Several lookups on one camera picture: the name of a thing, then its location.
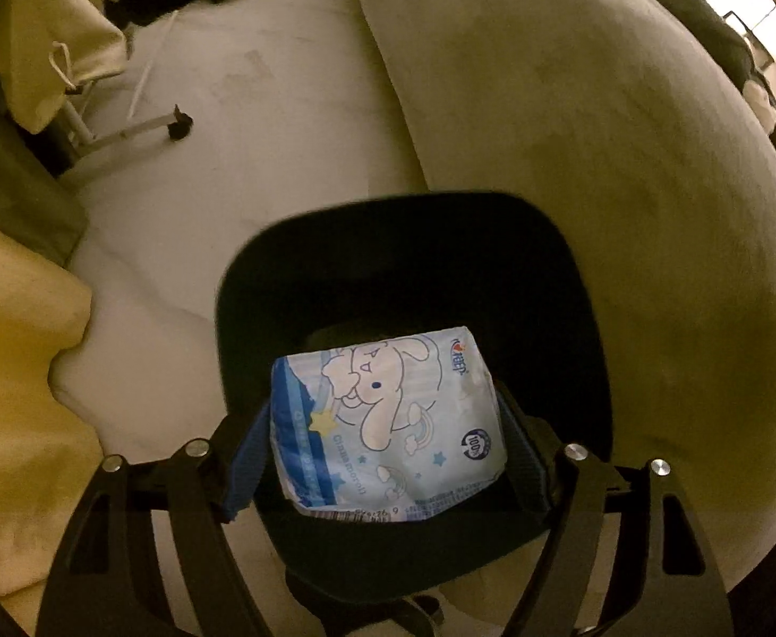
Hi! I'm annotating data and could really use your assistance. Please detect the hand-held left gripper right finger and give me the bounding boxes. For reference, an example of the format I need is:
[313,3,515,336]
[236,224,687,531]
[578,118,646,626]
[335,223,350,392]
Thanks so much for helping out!
[492,385,738,637]

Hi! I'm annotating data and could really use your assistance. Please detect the yellow cloth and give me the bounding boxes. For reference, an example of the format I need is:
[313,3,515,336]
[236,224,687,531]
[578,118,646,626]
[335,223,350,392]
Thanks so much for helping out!
[0,204,105,615]

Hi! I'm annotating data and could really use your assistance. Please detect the black trash bin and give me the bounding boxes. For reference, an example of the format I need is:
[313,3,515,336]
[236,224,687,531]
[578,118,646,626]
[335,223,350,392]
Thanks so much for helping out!
[215,191,612,606]

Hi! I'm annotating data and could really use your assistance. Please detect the beige drawstring trousers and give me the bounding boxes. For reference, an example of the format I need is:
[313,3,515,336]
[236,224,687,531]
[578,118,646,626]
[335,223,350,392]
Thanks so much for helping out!
[0,0,127,135]

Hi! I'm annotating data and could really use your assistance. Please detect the olive coat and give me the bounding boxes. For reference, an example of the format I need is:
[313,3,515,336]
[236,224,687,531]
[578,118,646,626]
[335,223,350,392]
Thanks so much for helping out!
[0,51,91,268]

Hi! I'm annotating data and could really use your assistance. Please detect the blue tissue packet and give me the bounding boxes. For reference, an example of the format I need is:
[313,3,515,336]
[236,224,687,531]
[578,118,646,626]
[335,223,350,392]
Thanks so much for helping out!
[269,325,509,520]

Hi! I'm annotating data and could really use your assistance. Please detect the white wheeled clothes rack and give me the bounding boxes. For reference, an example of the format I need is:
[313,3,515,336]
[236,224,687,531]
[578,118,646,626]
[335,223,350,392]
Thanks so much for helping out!
[61,19,194,161]

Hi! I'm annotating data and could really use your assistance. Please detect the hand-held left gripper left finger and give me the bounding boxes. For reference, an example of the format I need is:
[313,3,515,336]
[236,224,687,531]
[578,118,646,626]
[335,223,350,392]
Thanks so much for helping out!
[32,404,277,637]

